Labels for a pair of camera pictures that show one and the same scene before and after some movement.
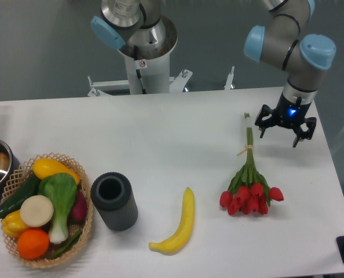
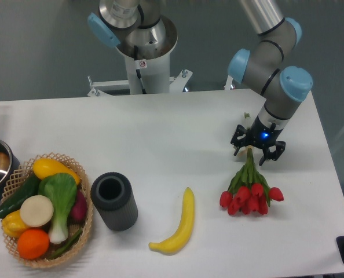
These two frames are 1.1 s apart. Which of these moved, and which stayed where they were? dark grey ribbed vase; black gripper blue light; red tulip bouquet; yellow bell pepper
Moved: black gripper blue light
Stayed: dark grey ribbed vase; red tulip bouquet; yellow bell pepper
